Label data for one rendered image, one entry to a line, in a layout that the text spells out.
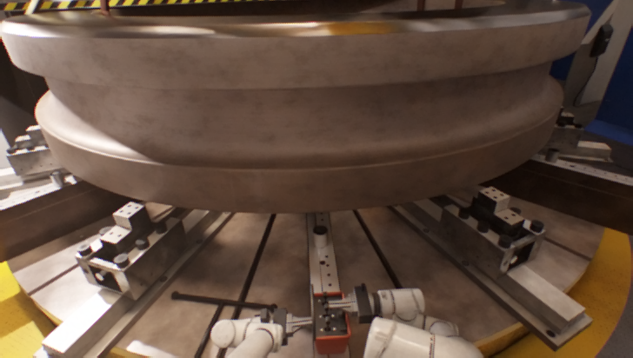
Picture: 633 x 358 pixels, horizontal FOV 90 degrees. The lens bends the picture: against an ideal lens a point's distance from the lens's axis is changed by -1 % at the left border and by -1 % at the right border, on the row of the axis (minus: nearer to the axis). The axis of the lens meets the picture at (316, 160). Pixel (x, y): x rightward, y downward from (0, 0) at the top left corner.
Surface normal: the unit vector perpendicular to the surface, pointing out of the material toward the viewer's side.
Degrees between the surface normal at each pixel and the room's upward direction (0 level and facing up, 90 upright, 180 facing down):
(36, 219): 90
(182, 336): 0
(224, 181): 90
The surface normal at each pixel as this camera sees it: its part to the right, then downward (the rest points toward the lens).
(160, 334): -0.02, -0.88
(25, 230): 0.75, 0.30
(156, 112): -0.29, 0.46
